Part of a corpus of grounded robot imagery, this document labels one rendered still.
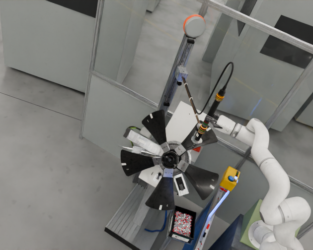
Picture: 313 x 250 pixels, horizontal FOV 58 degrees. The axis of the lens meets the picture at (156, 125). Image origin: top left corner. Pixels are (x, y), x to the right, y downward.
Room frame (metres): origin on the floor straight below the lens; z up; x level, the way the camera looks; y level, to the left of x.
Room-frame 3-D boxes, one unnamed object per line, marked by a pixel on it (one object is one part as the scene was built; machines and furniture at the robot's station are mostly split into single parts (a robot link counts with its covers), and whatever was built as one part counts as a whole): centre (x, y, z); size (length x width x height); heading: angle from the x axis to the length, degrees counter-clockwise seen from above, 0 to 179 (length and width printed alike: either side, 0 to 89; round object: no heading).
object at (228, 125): (1.35, -0.38, 1.65); 0.11 x 0.10 x 0.07; 77
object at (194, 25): (2.04, 0.00, 1.88); 0.17 x 0.15 x 0.16; 77
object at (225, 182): (1.58, -0.69, 1.02); 0.16 x 0.10 x 0.11; 167
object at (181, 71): (1.95, -0.04, 1.54); 0.10 x 0.07 x 0.08; 22
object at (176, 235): (1.16, -0.43, 0.85); 0.22 x 0.17 x 0.07; 3
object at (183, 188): (1.39, -0.33, 0.98); 0.20 x 0.16 x 0.20; 167
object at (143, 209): (1.50, -0.16, 0.46); 0.09 x 0.04 x 0.91; 77
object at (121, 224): (1.60, -0.19, 0.04); 0.62 x 0.46 x 0.08; 167
